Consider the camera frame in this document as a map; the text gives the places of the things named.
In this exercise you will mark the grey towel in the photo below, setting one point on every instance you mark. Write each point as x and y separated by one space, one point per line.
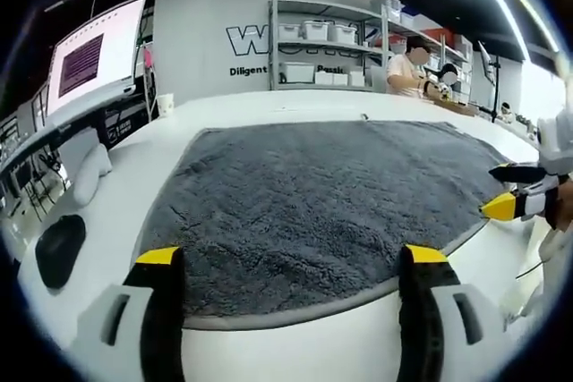
313 198

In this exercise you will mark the person's right hand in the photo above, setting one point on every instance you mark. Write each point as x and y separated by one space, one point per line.
566 194

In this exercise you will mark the black tripod stand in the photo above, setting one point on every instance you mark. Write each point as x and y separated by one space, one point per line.
495 87

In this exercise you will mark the wooden tray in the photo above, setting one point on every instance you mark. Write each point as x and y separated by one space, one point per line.
461 108

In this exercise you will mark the black mouse-like object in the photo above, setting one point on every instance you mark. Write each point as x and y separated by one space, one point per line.
60 250

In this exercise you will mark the ceiling light strip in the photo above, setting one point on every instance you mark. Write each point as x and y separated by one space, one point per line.
500 2

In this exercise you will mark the small white tag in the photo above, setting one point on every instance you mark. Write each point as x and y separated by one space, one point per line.
365 116

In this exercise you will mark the grey laptop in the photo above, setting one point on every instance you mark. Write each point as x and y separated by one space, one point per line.
378 77

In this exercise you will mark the grey monitor desk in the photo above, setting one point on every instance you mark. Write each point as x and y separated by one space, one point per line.
67 128

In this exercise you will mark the white paper cup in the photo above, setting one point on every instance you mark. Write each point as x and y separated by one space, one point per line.
165 105

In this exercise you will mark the pink hanging item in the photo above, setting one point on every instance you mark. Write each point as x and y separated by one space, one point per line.
148 60

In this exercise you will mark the group of white storage boxes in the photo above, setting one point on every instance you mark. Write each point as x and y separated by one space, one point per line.
313 29

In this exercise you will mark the grey metal shelving rack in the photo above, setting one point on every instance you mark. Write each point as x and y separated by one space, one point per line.
327 2

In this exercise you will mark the large monitor screen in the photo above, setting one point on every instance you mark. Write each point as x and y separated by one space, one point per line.
96 55

